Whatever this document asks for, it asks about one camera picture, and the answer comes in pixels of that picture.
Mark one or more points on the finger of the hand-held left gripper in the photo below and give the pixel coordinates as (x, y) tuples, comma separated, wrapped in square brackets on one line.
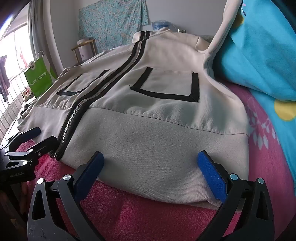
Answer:
[(34, 132), (47, 141)]

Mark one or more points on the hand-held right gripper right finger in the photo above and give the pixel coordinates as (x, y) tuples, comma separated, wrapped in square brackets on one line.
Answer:
[(212, 176)]

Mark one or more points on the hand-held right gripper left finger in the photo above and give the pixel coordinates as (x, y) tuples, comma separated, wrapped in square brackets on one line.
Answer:
[(90, 173)]

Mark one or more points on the beige zip jacket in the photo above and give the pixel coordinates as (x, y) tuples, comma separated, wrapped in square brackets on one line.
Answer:
[(161, 139)]

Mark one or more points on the metal window railing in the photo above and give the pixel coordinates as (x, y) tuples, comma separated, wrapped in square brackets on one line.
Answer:
[(13, 92)]

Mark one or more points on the green paper shopping bag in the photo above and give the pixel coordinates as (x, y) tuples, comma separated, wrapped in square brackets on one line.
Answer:
[(39, 78)]

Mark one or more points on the purple hanging garment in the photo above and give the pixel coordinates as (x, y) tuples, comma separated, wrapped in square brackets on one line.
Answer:
[(3, 78)]

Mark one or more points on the pink floral fleece blanket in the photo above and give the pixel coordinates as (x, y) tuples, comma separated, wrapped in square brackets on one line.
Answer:
[(138, 222)]

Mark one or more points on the wooden chair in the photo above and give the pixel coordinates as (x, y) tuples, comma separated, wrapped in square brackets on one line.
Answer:
[(76, 48)]

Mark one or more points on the pink cylinder box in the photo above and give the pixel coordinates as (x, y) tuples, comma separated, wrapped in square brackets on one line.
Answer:
[(84, 52)]

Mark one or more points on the grey curtain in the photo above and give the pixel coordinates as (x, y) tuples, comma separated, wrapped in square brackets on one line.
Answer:
[(37, 27)]

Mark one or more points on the teal floral hanging cloth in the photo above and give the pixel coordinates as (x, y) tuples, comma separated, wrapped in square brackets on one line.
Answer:
[(111, 23)]

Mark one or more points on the blue printed quilt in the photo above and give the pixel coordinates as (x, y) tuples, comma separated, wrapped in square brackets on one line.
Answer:
[(254, 46)]

